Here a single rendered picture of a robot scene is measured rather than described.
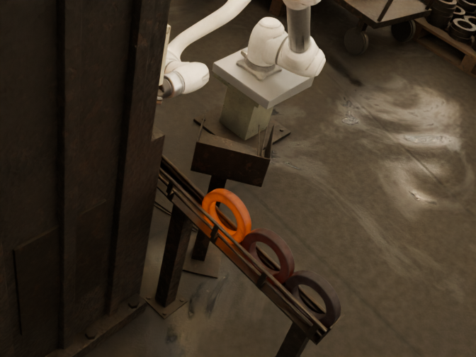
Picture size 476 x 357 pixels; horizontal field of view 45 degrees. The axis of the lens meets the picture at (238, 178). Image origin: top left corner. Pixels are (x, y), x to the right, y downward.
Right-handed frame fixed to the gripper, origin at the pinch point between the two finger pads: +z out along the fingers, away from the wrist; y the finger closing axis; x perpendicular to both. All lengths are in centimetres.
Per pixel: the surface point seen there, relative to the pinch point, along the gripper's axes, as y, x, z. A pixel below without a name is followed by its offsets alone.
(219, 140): -21.0, -15.7, -33.0
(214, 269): -38, -75, -31
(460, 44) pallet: -20, -47, -321
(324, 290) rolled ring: -91, -5, 3
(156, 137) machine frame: -27.3, 9.1, 10.7
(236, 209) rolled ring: -56, -2, 3
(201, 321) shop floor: -52, -77, -8
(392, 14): 21, -32, -267
